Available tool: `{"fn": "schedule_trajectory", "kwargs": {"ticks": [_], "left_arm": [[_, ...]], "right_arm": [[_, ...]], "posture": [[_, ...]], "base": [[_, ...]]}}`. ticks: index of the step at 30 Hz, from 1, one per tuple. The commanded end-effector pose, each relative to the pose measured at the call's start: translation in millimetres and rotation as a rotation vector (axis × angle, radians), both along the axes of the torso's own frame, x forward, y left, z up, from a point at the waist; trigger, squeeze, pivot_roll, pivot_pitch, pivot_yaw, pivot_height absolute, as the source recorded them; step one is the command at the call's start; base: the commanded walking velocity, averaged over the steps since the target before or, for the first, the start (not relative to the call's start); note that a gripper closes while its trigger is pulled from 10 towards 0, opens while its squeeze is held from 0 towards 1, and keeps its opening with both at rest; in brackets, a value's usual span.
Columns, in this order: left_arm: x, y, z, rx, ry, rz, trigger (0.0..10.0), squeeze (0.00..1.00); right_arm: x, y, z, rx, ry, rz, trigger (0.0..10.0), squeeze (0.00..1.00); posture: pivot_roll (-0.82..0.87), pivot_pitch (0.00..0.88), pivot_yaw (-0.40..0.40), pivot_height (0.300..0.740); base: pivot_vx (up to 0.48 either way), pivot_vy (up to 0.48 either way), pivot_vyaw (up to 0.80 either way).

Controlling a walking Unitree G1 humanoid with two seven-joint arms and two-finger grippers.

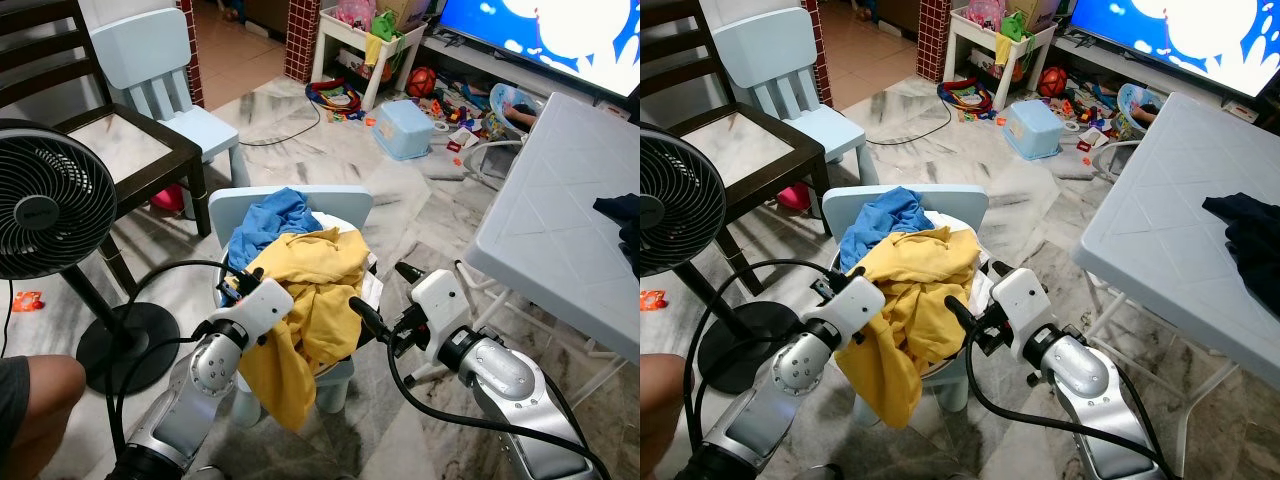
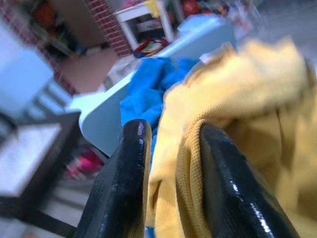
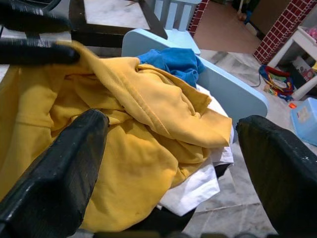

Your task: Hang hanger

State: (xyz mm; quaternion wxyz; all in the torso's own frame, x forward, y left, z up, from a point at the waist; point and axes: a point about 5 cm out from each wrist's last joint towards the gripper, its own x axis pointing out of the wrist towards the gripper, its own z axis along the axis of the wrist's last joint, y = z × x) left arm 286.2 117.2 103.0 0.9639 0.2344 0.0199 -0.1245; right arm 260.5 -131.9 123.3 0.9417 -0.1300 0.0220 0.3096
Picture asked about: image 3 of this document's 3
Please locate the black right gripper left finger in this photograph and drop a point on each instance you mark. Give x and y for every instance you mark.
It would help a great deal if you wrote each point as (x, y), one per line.
(57, 178)

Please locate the red brick pillar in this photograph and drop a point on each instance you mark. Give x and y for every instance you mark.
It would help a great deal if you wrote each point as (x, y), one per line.
(198, 17)
(280, 32)

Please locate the yellow garment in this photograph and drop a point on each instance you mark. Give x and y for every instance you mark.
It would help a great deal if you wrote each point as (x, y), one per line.
(128, 148)

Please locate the white toy table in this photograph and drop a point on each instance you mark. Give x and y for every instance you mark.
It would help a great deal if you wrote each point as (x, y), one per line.
(292, 44)

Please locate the colourful floor toy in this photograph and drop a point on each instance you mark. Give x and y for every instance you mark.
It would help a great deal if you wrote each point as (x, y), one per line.
(277, 84)

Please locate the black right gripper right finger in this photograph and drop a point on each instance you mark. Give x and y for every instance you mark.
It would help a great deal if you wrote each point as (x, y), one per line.
(284, 178)

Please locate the dark wooden coffee table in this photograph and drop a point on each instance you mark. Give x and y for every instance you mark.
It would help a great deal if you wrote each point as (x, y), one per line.
(111, 32)

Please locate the white cloth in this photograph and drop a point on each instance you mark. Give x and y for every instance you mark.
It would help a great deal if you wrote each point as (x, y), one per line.
(198, 188)

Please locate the pink toy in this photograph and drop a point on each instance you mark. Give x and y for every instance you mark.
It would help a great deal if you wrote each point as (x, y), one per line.
(310, 32)

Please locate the bright blue cloth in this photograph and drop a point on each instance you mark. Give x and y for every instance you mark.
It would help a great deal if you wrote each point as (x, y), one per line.
(173, 62)

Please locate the printed toy box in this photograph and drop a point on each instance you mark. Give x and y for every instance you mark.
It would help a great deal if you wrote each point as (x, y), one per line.
(303, 69)

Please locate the light blue plastic container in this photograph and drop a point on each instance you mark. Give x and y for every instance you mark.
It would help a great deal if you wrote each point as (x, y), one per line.
(305, 121)

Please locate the small orange toy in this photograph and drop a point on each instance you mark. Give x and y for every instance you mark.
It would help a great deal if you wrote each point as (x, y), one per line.
(292, 105)

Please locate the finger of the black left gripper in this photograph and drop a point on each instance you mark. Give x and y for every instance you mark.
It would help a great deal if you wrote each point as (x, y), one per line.
(37, 53)
(29, 17)

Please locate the light blue kids chair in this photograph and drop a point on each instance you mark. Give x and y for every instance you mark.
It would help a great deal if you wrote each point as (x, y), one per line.
(230, 89)

